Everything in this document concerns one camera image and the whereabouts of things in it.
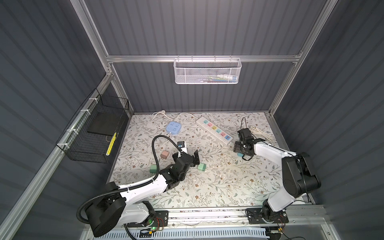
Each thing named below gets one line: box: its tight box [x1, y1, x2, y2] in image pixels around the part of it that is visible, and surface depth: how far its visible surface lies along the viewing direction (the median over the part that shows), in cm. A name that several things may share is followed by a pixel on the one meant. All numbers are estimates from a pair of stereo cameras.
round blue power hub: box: [165, 121, 182, 135], surface depth 110 cm
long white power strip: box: [196, 116, 234, 146], surface depth 108 cm
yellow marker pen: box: [105, 132, 118, 156], surface depth 71 cm
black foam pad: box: [87, 112, 122, 136], surface depth 76 cm
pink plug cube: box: [160, 150, 169, 159], surface depth 97 cm
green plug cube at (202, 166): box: [197, 162, 207, 172], surface depth 91 cm
